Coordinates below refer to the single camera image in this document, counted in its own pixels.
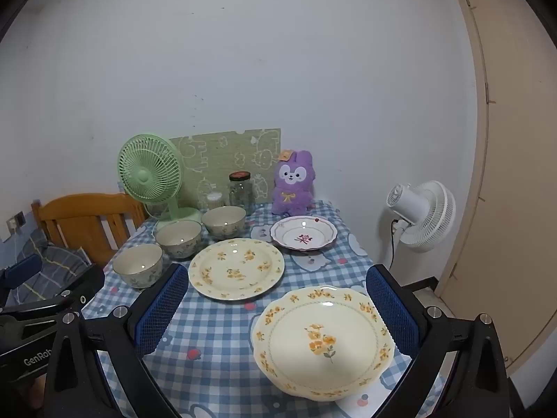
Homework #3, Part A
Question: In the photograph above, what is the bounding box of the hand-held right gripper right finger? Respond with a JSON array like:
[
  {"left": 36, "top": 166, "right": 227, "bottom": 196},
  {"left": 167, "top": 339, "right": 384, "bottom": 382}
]
[{"left": 366, "top": 263, "right": 512, "bottom": 418}]

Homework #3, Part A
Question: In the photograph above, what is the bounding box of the green printed board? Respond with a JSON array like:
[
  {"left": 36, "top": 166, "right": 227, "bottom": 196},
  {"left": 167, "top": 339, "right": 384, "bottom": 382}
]
[{"left": 169, "top": 128, "right": 282, "bottom": 210}]

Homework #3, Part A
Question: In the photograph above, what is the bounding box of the grey plaid cloth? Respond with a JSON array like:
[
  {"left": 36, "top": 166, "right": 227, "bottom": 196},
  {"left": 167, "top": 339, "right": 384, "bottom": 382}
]
[{"left": 0, "top": 231, "right": 94, "bottom": 310}]

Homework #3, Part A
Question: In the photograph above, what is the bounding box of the white red-trim plate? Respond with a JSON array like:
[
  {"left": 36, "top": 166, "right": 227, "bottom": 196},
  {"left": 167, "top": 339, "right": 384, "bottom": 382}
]
[{"left": 269, "top": 215, "right": 338, "bottom": 252}]

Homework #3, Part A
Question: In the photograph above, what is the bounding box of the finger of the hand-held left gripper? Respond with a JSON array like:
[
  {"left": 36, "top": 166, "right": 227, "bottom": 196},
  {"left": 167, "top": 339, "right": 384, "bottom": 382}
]
[
  {"left": 0, "top": 253, "right": 44, "bottom": 290},
  {"left": 26, "top": 263, "right": 106, "bottom": 327}
]

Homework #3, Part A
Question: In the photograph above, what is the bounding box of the purple plush toy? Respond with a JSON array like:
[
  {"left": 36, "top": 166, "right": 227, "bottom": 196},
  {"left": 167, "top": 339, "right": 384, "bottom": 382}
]
[{"left": 272, "top": 149, "right": 315, "bottom": 217}]

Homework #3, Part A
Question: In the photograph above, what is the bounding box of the glass jar with dark lid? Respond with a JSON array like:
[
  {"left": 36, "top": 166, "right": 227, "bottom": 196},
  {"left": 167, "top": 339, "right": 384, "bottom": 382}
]
[{"left": 228, "top": 171, "right": 256, "bottom": 216}]

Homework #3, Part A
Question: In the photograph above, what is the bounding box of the black fan cable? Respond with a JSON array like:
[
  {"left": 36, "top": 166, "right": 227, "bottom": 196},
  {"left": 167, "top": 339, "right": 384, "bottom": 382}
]
[{"left": 389, "top": 222, "right": 399, "bottom": 271}]

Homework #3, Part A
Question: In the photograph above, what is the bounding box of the round yellow floral plate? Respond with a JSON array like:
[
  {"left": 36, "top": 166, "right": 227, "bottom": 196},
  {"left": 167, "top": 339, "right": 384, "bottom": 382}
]
[{"left": 188, "top": 238, "right": 285, "bottom": 301}]

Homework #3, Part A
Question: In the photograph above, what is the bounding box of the scalloped yellow floral plate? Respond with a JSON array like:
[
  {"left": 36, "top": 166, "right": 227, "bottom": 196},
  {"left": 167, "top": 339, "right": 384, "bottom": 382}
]
[{"left": 251, "top": 285, "right": 397, "bottom": 399}]

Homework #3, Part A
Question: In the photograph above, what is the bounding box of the white standing fan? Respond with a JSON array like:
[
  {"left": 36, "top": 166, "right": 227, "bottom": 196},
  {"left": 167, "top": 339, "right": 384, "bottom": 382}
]
[{"left": 383, "top": 180, "right": 457, "bottom": 271}]

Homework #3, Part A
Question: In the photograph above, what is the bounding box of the green desk fan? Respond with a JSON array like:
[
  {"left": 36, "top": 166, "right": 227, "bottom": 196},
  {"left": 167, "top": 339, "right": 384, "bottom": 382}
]
[{"left": 117, "top": 134, "right": 203, "bottom": 231}]

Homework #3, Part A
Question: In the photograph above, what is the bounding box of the cream floral bowl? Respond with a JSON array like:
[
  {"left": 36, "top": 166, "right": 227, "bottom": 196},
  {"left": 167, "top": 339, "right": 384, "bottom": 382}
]
[
  {"left": 155, "top": 220, "right": 203, "bottom": 259},
  {"left": 201, "top": 206, "right": 247, "bottom": 241},
  {"left": 112, "top": 244, "right": 164, "bottom": 290}
]

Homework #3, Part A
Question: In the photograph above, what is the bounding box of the blue checkered tablecloth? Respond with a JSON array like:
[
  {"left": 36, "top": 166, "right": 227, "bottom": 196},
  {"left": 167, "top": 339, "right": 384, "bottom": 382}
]
[{"left": 80, "top": 200, "right": 449, "bottom": 418}]

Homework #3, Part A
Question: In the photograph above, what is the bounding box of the beige door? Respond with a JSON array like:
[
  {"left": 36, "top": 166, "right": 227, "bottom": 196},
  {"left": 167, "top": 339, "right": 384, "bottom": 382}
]
[{"left": 435, "top": 0, "right": 557, "bottom": 377}]

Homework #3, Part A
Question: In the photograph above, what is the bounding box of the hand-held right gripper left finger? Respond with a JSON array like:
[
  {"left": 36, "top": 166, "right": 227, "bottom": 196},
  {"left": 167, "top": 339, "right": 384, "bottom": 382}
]
[{"left": 44, "top": 263, "right": 190, "bottom": 418}]

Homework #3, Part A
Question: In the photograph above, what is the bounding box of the wooden chair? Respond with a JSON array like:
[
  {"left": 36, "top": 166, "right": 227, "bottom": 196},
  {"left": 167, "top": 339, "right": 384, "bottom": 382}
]
[{"left": 31, "top": 192, "right": 146, "bottom": 266}]

